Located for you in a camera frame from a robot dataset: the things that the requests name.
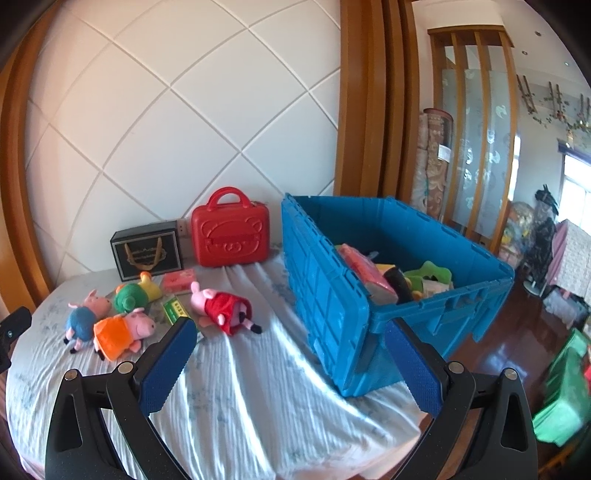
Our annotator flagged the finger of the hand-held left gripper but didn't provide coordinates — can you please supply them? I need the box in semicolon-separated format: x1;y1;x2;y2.
0;307;33;374

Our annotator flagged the flower vine wall decoration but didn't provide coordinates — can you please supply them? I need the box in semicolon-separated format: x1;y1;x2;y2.
517;74;591;134

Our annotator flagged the black gift box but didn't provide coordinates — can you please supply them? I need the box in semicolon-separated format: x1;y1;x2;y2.
110;220;184;282

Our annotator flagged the green box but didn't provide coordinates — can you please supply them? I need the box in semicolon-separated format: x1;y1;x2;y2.
161;298;199;330

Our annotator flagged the window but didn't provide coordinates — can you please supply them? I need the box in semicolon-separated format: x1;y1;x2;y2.
556;138;591;208

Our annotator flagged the yellow green plush toy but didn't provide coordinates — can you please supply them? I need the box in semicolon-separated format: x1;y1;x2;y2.
114;272;163;315

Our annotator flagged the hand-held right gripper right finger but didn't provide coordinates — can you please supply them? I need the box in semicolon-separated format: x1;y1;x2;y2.
384;318;539;480

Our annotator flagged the wooden frosted glass partition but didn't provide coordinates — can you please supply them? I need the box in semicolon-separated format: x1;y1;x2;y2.
427;25;520;252

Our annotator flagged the pink tissue pack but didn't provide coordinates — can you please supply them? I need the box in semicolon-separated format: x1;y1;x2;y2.
339;244;399;305

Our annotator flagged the orange pig plush toy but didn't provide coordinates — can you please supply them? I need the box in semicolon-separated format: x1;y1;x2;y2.
93;308;158;361

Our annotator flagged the blue pig plush toy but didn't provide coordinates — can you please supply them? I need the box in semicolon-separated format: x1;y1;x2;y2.
64;290;113;354

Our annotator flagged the wooden pillar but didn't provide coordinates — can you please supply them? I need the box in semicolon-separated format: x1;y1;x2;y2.
332;0;421;204

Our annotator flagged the red toy suitcase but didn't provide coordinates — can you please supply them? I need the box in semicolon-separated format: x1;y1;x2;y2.
191;186;271;267

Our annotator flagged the red pig plush toy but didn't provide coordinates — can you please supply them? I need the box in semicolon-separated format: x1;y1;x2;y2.
190;281;263;335

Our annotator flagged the blue plastic crate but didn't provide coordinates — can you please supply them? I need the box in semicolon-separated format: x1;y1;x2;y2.
281;193;515;398

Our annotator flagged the floral cloth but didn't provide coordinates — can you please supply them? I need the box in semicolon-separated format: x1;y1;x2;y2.
549;219;591;301

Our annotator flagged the pink packet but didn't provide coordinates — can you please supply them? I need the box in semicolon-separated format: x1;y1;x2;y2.
161;269;197;292

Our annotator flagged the black plush toy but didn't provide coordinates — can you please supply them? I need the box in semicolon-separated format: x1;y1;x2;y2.
383;267;416;303

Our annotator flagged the rolled patterned carpet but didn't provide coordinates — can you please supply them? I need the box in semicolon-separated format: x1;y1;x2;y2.
425;108;455;222
411;111;432;215

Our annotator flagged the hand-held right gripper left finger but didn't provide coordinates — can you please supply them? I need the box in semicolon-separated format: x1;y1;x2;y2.
45;318;198;480

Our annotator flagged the white packet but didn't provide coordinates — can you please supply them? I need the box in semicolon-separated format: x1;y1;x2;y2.
418;279;451;301

